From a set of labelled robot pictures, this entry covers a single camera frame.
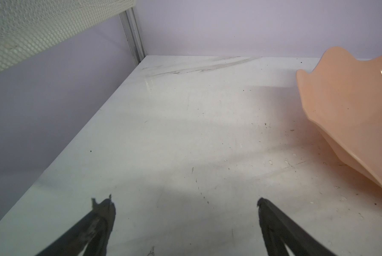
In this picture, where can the aluminium frame post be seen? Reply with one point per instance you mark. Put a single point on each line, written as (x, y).
(131, 24)

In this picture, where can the white mesh wall shelf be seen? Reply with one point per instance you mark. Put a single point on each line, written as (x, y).
(30, 27)

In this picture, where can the peach wavy fruit bowl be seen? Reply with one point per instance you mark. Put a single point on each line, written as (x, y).
(342, 96)

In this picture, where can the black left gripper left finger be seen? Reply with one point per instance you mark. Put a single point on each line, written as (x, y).
(89, 236)

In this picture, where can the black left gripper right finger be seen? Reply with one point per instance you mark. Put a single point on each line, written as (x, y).
(281, 233)

